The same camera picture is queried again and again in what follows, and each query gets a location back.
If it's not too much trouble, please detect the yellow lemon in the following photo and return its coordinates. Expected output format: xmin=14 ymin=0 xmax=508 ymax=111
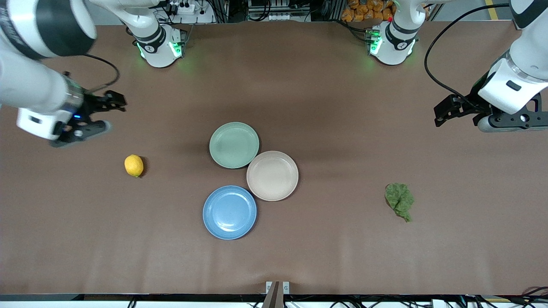
xmin=124 ymin=154 xmax=145 ymax=178

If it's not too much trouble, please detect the green lettuce leaf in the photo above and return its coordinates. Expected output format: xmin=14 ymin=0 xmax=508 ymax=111
xmin=384 ymin=182 xmax=415 ymax=223

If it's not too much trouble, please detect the white power strip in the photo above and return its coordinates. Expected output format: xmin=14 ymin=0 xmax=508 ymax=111
xmin=169 ymin=0 xmax=197 ymax=15

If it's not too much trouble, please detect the pale green plate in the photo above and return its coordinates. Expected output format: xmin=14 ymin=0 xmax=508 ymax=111
xmin=209 ymin=122 xmax=260 ymax=169

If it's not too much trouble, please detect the bag of oranges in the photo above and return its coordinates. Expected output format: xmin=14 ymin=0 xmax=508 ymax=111
xmin=341 ymin=0 xmax=396 ymax=23

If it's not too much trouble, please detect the blue plate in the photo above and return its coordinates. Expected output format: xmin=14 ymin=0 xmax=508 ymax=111
xmin=203 ymin=185 xmax=258 ymax=240

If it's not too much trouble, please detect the beige plate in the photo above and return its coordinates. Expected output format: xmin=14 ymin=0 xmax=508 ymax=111
xmin=246 ymin=150 xmax=299 ymax=202

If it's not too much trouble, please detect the brown table cover mat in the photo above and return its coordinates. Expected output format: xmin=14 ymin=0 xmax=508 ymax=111
xmin=0 ymin=21 xmax=548 ymax=296

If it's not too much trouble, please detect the background electronics shelf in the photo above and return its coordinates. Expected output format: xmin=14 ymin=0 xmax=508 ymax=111
xmin=246 ymin=0 xmax=315 ymax=23

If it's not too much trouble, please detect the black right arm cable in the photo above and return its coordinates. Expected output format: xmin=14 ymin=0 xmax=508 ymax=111
xmin=81 ymin=53 xmax=121 ymax=92

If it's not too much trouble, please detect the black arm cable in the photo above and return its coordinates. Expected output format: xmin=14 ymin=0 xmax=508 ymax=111
xmin=81 ymin=53 xmax=121 ymax=92
xmin=423 ymin=2 xmax=512 ymax=107

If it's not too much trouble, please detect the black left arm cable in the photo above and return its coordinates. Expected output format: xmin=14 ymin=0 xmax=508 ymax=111
xmin=423 ymin=2 xmax=512 ymax=107

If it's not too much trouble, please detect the silver metal bracket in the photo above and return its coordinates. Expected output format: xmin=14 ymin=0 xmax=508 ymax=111
xmin=265 ymin=281 xmax=290 ymax=295

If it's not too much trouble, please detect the brown camera support pole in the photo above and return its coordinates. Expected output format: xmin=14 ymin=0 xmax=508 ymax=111
xmin=262 ymin=281 xmax=284 ymax=308

